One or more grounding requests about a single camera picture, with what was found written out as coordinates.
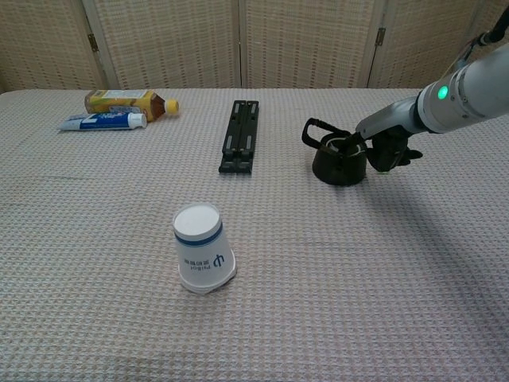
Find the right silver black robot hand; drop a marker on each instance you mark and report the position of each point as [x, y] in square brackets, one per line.
[387, 117]

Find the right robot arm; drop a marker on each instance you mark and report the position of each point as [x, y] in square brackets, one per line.
[469, 91]

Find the black teapot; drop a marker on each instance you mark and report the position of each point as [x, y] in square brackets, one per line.
[338, 173]

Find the yellow-capped tea bottle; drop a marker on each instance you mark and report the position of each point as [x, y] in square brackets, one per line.
[119, 101]

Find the brass screen hinge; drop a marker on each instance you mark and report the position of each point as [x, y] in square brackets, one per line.
[381, 36]
[93, 42]

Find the bamboo folding screen panel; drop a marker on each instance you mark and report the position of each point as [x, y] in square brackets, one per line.
[310, 44]
[43, 44]
[167, 44]
[429, 40]

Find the black folding stand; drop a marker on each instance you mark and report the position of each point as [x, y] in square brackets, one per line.
[230, 139]

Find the white paper cup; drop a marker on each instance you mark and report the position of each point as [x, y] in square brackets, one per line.
[199, 254]

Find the blue white toothpaste tube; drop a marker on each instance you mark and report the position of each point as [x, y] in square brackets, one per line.
[103, 121]

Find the woven beige tablecloth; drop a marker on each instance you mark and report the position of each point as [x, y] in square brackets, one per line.
[119, 318]

